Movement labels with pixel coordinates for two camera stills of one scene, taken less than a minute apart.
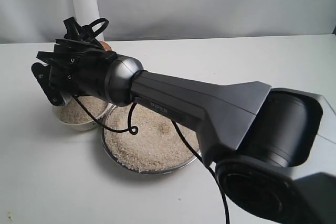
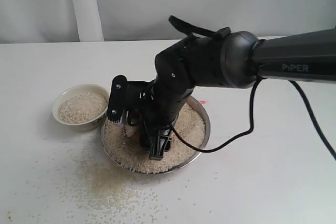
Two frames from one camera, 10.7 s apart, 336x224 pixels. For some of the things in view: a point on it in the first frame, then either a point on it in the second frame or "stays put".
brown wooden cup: (106, 46) → (136, 134)
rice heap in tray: (158, 144) stays put
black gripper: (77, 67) → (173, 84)
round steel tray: (157, 146) stays put
